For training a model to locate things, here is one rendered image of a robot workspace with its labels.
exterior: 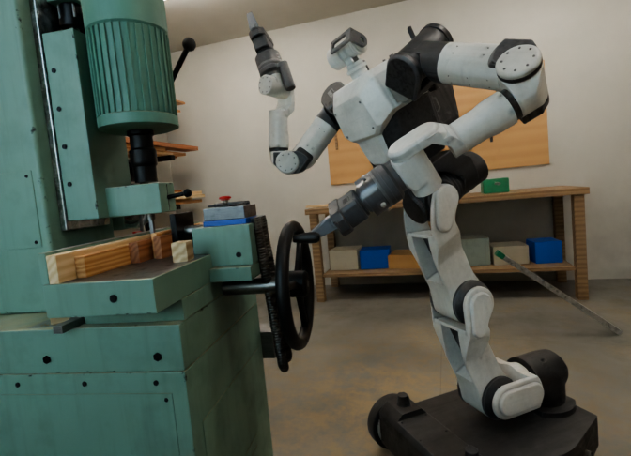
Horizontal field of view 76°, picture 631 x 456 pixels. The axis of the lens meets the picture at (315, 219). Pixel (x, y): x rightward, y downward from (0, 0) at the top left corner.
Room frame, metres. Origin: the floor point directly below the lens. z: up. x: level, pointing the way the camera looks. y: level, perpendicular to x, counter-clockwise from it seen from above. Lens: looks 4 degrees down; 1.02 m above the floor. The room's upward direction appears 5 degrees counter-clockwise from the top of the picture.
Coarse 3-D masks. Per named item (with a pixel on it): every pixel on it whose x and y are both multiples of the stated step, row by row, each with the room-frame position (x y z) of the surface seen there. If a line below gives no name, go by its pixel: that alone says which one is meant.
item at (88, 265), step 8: (112, 248) 0.82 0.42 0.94; (120, 248) 0.82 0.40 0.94; (128, 248) 0.85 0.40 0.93; (80, 256) 0.72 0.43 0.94; (88, 256) 0.73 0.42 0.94; (96, 256) 0.75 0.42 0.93; (104, 256) 0.77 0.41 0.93; (112, 256) 0.80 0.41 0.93; (120, 256) 0.82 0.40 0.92; (128, 256) 0.84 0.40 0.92; (80, 264) 0.72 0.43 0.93; (88, 264) 0.73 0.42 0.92; (96, 264) 0.75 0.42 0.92; (104, 264) 0.77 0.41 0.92; (112, 264) 0.79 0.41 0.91; (120, 264) 0.82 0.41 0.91; (128, 264) 0.84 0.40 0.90; (80, 272) 0.72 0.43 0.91; (88, 272) 0.73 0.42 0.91; (96, 272) 0.75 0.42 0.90
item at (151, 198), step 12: (108, 192) 0.94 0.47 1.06; (120, 192) 0.94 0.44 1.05; (132, 192) 0.93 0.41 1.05; (144, 192) 0.93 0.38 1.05; (156, 192) 0.92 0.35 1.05; (168, 192) 0.96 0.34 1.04; (108, 204) 0.94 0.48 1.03; (120, 204) 0.94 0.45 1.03; (132, 204) 0.93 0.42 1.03; (144, 204) 0.93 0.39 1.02; (156, 204) 0.92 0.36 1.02; (168, 204) 0.95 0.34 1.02; (120, 216) 0.94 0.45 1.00
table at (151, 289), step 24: (144, 264) 0.82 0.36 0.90; (168, 264) 0.79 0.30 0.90; (192, 264) 0.80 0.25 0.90; (48, 288) 0.69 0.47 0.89; (72, 288) 0.68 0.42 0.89; (96, 288) 0.67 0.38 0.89; (120, 288) 0.67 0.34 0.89; (144, 288) 0.66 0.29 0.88; (168, 288) 0.70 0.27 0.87; (192, 288) 0.78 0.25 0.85; (48, 312) 0.69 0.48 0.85; (72, 312) 0.68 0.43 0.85; (96, 312) 0.67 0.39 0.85; (120, 312) 0.67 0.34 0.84; (144, 312) 0.66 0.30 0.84
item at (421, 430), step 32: (544, 352) 1.41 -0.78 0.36; (544, 384) 1.32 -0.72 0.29; (384, 416) 1.40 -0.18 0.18; (416, 416) 1.37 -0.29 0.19; (448, 416) 1.38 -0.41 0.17; (480, 416) 1.37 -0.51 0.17; (544, 416) 1.32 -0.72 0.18; (576, 416) 1.31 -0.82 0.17; (416, 448) 1.21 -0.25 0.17; (448, 448) 1.18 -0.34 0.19; (480, 448) 1.19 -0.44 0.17; (512, 448) 1.18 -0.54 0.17; (544, 448) 1.17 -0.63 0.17; (576, 448) 1.17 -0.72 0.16
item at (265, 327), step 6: (264, 324) 1.22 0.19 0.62; (264, 330) 1.16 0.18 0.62; (270, 330) 1.16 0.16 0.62; (264, 336) 1.15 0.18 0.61; (270, 336) 1.15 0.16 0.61; (264, 342) 1.15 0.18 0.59; (270, 342) 1.15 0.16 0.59; (264, 348) 1.15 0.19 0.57; (270, 348) 1.15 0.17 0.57; (264, 354) 1.15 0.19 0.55; (270, 354) 1.15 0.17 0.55
